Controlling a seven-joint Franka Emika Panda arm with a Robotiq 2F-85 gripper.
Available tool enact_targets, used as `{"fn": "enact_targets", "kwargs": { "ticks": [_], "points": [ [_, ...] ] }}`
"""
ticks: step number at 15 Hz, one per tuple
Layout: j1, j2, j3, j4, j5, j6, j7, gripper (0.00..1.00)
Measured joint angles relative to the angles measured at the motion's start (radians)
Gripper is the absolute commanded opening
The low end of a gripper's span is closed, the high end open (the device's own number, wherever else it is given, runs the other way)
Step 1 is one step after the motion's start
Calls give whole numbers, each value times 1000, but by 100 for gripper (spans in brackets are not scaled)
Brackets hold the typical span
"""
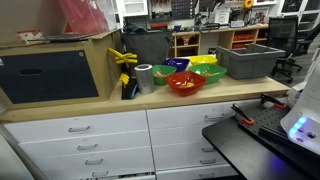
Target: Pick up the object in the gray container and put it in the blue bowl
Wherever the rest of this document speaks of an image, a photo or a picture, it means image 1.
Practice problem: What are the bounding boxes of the black office chair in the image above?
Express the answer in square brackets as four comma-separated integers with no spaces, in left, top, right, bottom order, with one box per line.
[267,16,298,83]

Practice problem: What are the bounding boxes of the black perforated mount plate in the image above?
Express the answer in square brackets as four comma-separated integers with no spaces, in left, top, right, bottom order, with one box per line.
[233,103,320,167]

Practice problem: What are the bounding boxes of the large cardboard box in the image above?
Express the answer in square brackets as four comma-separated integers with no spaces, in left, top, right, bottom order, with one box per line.
[0,30,121,109]

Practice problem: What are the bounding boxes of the blue bowl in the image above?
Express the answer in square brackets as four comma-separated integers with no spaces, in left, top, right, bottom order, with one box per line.
[162,58,189,72]

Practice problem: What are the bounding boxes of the black orange clamp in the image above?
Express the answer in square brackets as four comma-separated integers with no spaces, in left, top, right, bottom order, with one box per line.
[231,104,254,125]

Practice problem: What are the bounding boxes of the green bowl left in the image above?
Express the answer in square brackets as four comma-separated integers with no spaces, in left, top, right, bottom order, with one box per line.
[152,65,177,85]

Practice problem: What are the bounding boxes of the red bowl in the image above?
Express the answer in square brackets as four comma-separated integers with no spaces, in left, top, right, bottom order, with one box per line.
[165,71,206,97]

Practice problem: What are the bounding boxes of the green bowl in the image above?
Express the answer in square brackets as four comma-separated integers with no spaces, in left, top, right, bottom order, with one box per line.
[189,64,227,85]
[152,65,177,85]

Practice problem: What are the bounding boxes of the green bowl right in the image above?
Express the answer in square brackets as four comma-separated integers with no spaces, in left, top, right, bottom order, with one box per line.
[189,64,227,85]

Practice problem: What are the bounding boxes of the wooden shelf unit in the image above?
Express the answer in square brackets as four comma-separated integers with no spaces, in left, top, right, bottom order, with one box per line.
[169,25,268,57]

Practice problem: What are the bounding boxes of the yellow clamp tool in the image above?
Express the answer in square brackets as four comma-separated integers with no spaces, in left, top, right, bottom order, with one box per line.
[108,48,138,67]

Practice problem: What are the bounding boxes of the dark gray fabric bin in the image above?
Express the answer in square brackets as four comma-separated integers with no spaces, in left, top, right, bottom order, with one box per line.
[123,31,172,65]

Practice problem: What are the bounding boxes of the gray plastic bin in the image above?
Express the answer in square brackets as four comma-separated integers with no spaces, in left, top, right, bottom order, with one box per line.
[216,44,285,79]

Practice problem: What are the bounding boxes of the white drawer cabinet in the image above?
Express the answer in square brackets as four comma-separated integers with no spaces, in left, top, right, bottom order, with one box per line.
[4,102,235,180]

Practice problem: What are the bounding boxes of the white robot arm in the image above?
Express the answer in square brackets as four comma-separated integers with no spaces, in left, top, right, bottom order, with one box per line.
[280,56,320,154]

